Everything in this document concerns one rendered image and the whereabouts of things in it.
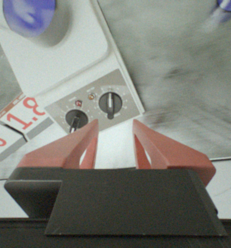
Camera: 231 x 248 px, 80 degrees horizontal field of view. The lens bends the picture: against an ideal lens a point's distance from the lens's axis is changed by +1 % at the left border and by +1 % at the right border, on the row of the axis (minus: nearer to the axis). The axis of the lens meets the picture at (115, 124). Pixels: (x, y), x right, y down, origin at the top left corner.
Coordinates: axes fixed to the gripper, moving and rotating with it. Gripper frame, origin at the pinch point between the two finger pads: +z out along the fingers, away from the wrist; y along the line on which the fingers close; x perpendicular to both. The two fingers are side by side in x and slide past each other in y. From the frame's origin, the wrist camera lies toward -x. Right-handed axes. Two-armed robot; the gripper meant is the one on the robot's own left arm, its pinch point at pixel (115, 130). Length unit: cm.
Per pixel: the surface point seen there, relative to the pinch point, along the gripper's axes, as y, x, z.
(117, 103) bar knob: -0.2, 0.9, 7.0
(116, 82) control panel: -0.1, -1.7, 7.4
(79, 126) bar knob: 5.5, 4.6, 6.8
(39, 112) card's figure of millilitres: 13.9, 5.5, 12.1
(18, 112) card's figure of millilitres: 17.3, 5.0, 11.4
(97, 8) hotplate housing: 2.1, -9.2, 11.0
